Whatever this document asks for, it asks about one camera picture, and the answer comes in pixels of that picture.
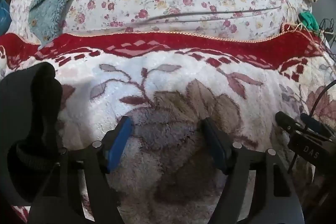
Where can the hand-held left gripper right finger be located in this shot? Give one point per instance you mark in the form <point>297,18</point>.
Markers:
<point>215,145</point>

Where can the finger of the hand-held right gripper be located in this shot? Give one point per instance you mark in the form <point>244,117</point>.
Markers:
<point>316,125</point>
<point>286,121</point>

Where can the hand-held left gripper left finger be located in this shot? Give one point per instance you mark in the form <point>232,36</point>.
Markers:
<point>120,145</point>

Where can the black pants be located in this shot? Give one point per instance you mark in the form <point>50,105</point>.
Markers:
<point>26,108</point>

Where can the red and white floral blanket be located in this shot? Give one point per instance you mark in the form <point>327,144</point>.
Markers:
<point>168,82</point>

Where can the green cloth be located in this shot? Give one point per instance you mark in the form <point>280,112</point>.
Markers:
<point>309,20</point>

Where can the blue fabric item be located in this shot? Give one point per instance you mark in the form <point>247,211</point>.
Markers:
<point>4,13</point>

